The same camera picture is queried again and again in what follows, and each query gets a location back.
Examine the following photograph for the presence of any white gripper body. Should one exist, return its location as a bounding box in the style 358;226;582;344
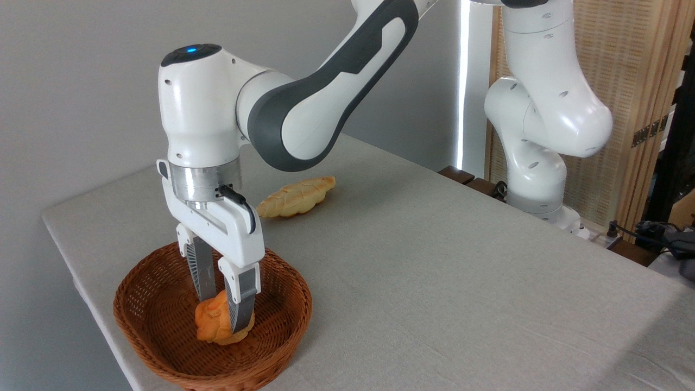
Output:
161;178;266;268

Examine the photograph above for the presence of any grey table cloth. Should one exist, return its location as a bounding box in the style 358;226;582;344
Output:
42;133;695;391

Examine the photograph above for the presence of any brown cardboard box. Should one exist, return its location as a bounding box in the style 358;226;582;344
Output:
668;189;695;230

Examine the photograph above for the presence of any brass screen hinge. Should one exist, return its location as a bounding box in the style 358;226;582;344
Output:
631;113;670;148

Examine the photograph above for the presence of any bamboo folding screen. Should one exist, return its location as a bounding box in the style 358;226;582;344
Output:
485;0;695;234

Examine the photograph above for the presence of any black metal stand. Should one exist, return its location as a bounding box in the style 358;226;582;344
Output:
646;24;695;223

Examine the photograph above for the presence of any brown wicker basket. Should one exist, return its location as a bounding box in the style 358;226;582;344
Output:
113;241;313;391

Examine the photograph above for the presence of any long leaf-shaped bread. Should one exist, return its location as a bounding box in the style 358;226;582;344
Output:
256;175;337;219

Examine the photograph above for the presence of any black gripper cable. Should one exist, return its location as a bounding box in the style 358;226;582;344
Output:
217;185;256;234

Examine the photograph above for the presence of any dark brown wooden block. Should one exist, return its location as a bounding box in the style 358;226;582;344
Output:
438;166;476;186
466;178;506;199
606;239;659;267

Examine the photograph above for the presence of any round orange bread bun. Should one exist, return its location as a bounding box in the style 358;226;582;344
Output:
194;289;255;346

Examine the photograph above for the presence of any black power adapter with cables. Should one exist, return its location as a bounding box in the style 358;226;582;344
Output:
607;219;695;261

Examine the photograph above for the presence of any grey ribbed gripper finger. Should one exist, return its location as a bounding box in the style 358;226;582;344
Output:
176;224;218;303
218;258;261;333

